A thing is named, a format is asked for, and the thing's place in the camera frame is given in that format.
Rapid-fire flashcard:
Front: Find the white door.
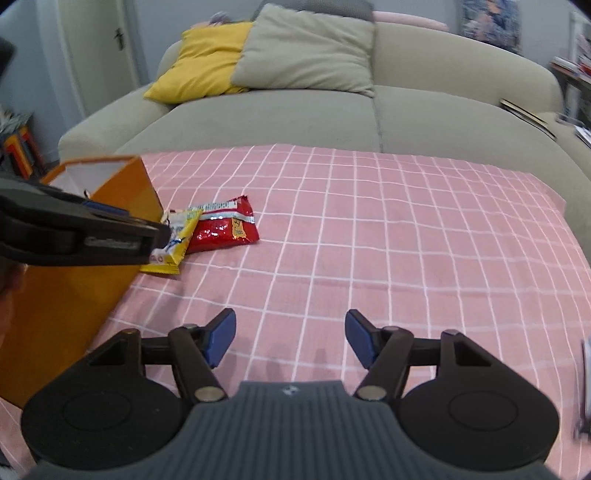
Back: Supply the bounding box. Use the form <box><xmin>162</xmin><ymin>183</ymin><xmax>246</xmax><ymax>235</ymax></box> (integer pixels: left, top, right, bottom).
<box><xmin>56</xmin><ymin>0</ymin><xmax>140</xmax><ymax>118</ymax></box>

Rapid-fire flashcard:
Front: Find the yellow snack packet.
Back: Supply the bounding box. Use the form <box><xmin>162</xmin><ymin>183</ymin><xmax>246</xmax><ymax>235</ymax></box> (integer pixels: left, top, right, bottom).
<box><xmin>140</xmin><ymin>208</ymin><xmax>202</xmax><ymax>275</ymax></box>

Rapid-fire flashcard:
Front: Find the beige sofa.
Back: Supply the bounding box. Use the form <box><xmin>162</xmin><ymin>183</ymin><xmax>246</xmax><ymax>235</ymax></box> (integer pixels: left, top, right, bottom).
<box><xmin>58</xmin><ymin>23</ymin><xmax>590</xmax><ymax>250</ymax></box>

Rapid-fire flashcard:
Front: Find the beige cushion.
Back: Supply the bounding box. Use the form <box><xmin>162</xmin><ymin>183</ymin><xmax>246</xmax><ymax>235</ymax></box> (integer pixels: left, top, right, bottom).
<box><xmin>231</xmin><ymin>3</ymin><xmax>376</xmax><ymax>98</ymax></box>

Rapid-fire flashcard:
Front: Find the blue wall poster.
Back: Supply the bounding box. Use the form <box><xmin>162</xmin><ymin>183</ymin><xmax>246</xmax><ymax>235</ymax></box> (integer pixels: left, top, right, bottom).
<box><xmin>461</xmin><ymin>0</ymin><xmax>522</xmax><ymax>55</ymax></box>

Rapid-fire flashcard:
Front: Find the grey blanket on sofa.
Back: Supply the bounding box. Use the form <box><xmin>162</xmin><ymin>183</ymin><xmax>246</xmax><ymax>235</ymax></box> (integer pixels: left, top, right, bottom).
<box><xmin>252</xmin><ymin>0</ymin><xmax>374</xmax><ymax>22</ymax></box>

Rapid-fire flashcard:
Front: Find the book on sofa arm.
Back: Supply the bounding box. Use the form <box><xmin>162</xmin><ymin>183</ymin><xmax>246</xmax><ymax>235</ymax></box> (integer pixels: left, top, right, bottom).
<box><xmin>499</xmin><ymin>99</ymin><xmax>557</xmax><ymax>142</ymax></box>

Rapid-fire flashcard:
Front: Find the red snack packet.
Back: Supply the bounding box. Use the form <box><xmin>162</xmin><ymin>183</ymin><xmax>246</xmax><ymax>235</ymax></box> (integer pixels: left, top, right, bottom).
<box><xmin>186</xmin><ymin>195</ymin><xmax>259</xmax><ymax>254</ymax></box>

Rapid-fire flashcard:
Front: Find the yellow cushion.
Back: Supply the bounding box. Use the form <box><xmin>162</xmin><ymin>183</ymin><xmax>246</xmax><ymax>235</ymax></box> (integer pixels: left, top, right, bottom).
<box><xmin>144</xmin><ymin>22</ymin><xmax>252</xmax><ymax>104</ymax></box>

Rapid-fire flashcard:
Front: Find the orange cardboard box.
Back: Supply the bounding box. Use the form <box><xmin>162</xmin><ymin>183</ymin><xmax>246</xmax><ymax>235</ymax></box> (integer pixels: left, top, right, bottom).
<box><xmin>1</xmin><ymin>156</ymin><xmax>163</xmax><ymax>407</ymax></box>

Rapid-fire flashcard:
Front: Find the pink checkered tablecloth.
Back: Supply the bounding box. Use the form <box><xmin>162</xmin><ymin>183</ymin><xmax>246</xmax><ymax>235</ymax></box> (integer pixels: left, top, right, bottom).
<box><xmin>1</xmin><ymin>145</ymin><xmax>590</xmax><ymax>479</ymax></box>

